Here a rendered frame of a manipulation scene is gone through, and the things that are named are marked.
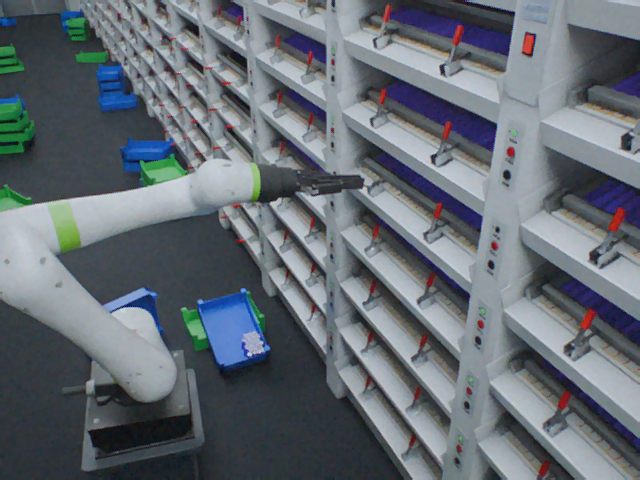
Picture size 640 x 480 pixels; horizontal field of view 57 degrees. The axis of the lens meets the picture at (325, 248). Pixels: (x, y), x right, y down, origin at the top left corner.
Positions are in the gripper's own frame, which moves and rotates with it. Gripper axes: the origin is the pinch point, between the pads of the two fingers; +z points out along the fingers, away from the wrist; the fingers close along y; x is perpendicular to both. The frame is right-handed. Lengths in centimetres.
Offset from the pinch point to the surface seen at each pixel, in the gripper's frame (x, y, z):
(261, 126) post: -12, -86, 9
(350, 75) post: 23.4, -16.0, 3.7
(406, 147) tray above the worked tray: 14.6, 15.1, 3.8
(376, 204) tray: -4.4, 4.7, 6.4
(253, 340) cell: -87, -50, 2
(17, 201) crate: -110, -241, -78
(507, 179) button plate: 21, 50, 1
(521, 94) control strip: 35, 50, -2
